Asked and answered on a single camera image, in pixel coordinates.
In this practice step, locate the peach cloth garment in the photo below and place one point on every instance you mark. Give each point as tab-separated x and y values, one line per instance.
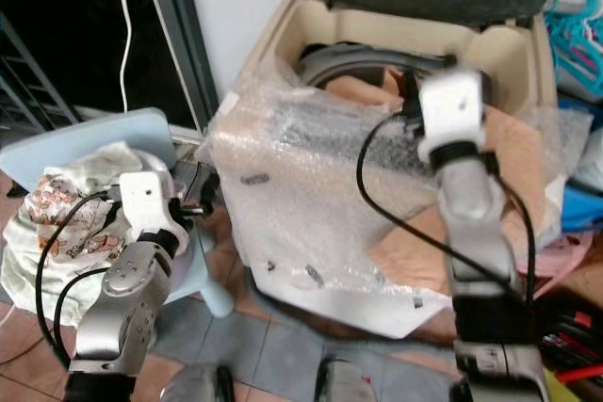
410	261

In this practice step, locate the teal clothes hangers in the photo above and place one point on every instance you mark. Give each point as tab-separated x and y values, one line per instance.
579	54

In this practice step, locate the clear bubble wrap sheet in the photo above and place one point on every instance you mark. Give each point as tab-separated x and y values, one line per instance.
301	195

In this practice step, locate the light blue child chair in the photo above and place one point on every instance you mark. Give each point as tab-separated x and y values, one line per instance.
85	134

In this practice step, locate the white cartoon print cloth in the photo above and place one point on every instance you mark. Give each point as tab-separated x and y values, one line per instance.
61	204

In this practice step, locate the black metal grille gate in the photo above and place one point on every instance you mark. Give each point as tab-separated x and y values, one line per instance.
24	72

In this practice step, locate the white plastic bag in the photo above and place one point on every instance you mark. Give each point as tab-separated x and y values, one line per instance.
589	157

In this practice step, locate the grey robot left leg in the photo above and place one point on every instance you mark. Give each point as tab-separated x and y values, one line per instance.
198	385

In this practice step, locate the grey robot leg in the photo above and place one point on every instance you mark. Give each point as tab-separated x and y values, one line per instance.
350	383
198	385

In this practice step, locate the pale green cloth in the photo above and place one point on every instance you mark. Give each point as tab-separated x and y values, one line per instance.
28	280

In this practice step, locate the blue plastic object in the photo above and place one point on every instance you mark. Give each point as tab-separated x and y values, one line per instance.
584	209

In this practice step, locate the pink cloth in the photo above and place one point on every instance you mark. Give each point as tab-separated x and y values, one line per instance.
561	265

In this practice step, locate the grey robot right leg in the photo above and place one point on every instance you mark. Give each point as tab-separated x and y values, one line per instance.
350	383

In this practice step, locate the red black item pile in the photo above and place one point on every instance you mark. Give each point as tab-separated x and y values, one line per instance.
570	345

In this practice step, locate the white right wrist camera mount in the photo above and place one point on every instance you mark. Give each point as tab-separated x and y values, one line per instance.
457	105

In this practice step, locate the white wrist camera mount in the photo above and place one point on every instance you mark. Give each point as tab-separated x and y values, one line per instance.
457	105
151	204

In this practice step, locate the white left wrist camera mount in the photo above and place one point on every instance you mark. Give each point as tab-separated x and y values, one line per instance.
151	204

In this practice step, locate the grey sliding door frame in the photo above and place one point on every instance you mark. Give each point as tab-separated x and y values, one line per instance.
179	44

